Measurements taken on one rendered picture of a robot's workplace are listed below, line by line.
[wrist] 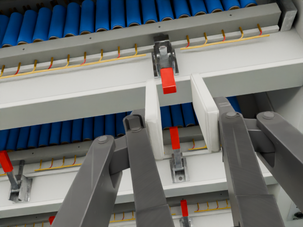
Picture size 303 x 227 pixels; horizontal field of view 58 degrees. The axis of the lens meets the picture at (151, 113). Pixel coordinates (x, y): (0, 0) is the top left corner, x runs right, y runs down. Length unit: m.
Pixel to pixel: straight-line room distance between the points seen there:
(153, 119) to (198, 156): 0.31
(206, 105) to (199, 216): 0.49
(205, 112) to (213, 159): 0.31
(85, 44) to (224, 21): 0.16
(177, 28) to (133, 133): 0.20
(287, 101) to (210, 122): 0.27
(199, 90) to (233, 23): 0.17
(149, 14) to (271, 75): 0.16
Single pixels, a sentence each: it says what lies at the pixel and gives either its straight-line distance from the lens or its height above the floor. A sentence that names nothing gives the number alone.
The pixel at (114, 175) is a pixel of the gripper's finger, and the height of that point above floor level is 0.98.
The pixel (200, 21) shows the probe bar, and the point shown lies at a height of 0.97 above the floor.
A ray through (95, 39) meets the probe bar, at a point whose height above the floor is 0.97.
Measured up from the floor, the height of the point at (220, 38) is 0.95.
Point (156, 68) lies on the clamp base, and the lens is 0.30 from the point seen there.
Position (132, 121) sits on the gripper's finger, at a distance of 0.15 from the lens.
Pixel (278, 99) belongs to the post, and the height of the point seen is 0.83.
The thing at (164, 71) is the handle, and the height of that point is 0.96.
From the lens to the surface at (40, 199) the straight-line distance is 0.51.
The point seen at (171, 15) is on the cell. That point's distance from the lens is 0.35.
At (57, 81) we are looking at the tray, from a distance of 0.35.
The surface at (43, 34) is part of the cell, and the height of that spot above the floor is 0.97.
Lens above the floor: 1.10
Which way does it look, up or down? 40 degrees down
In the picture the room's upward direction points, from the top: 11 degrees counter-clockwise
